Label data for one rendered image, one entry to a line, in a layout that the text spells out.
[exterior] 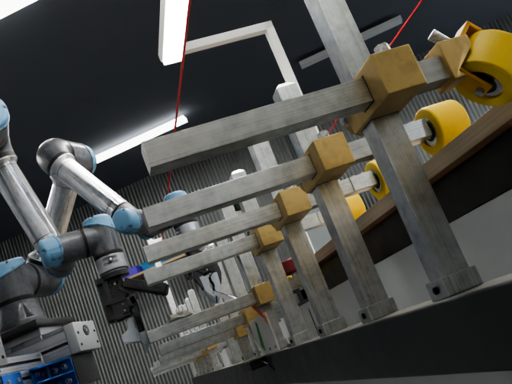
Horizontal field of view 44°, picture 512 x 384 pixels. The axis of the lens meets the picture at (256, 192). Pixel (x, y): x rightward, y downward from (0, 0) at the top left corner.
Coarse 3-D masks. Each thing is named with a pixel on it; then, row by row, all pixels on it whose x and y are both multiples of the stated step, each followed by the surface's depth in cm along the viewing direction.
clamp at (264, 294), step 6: (264, 282) 162; (252, 288) 163; (258, 288) 161; (264, 288) 161; (270, 288) 161; (258, 294) 160; (264, 294) 160; (270, 294) 161; (258, 300) 160; (264, 300) 160; (270, 300) 160; (258, 306) 163
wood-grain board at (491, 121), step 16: (496, 112) 82; (480, 128) 86; (496, 128) 83; (448, 144) 95; (464, 144) 91; (480, 144) 89; (432, 160) 100; (448, 160) 96; (464, 160) 97; (432, 176) 102; (384, 208) 122; (368, 224) 131; (320, 256) 166
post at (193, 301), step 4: (188, 292) 314; (192, 292) 314; (188, 296) 314; (192, 296) 314; (196, 296) 314; (192, 300) 313; (196, 300) 313; (192, 304) 312; (196, 304) 313; (192, 308) 314; (196, 308) 312; (204, 324) 310; (200, 328) 310; (208, 352) 308; (212, 352) 307; (212, 356) 307; (216, 356) 307; (212, 360) 306; (216, 360) 306; (212, 364) 309; (216, 364) 306
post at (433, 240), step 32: (320, 0) 78; (320, 32) 80; (352, 32) 78; (352, 64) 76; (384, 128) 75; (384, 160) 75; (416, 160) 74; (416, 192) 73; (416, 224) 72; (448, 224) 72; (448, 256) 71
